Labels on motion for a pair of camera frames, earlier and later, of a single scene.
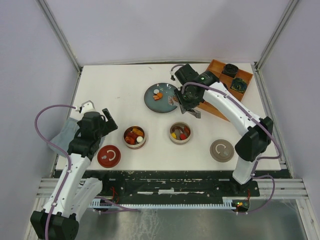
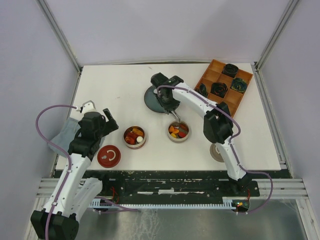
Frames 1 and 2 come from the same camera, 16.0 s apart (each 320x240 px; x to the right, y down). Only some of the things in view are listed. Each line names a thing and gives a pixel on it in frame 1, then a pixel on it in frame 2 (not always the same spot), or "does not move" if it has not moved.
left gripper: [108, 126] does not move
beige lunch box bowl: [180, 133] does not move
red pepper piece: [131, 138] does not move
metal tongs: [193, 111] → [177, 117]
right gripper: [186, 106] → [174, 105]
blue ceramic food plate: [156, 97] does not move
